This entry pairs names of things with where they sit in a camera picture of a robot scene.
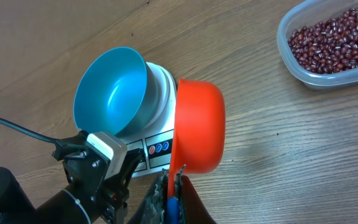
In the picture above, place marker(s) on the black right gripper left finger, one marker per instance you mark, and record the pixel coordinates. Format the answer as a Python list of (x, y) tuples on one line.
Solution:
[(152, 210)]

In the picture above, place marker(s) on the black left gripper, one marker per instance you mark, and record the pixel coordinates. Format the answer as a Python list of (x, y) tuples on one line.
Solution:
[(91, 196)]

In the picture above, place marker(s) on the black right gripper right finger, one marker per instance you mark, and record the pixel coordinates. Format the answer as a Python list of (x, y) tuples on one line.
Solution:
[(191, 209)]

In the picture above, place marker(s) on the red scoop blue handle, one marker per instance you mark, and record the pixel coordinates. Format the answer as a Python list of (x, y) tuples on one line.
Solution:
[(198, 137)]

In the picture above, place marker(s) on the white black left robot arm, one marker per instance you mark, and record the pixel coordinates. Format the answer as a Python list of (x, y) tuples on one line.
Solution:
[(15, 207)]

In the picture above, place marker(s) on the white digital kitchen scale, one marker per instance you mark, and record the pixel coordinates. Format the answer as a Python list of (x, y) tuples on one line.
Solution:
[(155, 140)]

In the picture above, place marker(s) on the teal plastic bowl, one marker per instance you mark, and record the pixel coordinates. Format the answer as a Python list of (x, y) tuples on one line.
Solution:
[(118, 94)]

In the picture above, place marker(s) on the clear plastic food container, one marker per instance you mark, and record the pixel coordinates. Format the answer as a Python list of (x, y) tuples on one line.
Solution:
[(308, 14)]

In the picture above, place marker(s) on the red adzuki beans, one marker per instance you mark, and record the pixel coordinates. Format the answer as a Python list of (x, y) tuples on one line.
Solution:
[(328, 46)]

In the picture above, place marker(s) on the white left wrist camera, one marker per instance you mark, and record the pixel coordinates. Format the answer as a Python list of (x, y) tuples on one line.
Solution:
[(110, 147)]

